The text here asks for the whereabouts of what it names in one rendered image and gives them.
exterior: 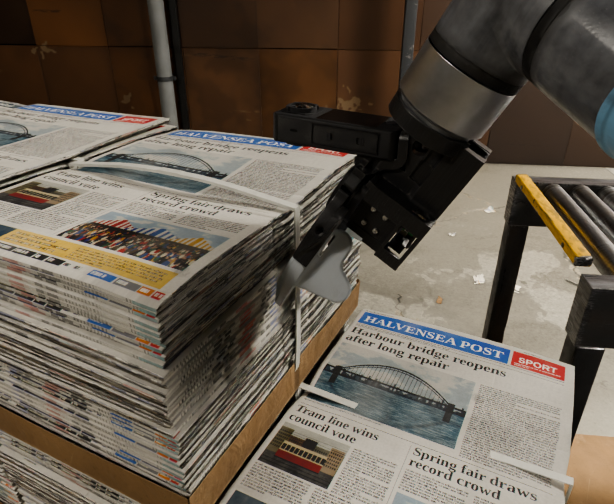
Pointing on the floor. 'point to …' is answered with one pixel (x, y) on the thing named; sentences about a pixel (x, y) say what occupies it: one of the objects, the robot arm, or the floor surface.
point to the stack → (367, 429)
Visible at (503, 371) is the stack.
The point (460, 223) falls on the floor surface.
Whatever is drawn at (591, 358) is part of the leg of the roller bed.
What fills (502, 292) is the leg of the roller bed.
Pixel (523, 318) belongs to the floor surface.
